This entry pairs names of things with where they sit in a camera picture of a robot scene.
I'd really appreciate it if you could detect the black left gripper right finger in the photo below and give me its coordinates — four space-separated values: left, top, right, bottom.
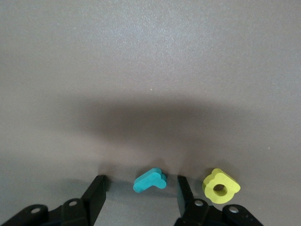
175 175 226 226

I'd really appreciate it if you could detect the teal foam letter r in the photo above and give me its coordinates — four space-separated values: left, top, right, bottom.
133 167 167 193

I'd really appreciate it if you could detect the yellow foam letter d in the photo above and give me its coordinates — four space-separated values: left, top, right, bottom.
202 168 241 204

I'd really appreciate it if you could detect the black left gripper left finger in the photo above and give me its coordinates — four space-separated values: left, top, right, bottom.
48 174 107 226

